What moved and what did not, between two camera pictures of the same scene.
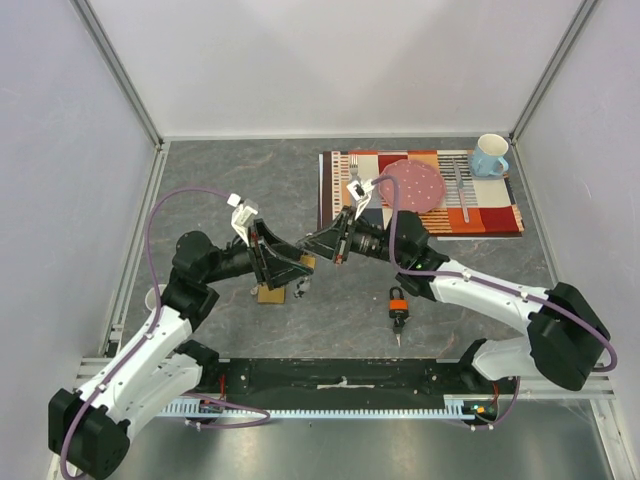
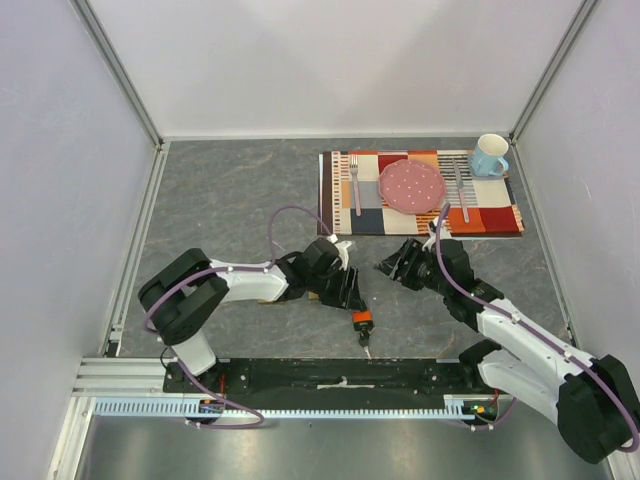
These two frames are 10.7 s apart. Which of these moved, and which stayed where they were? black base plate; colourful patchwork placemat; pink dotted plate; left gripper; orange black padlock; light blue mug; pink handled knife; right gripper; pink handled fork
Moved: left gripper; orange black padlock; right gripper
Stayed: light blue mug; black base plate; pink handled fork; pink dotted plate; colourful patchwork placemat; pink handled knife
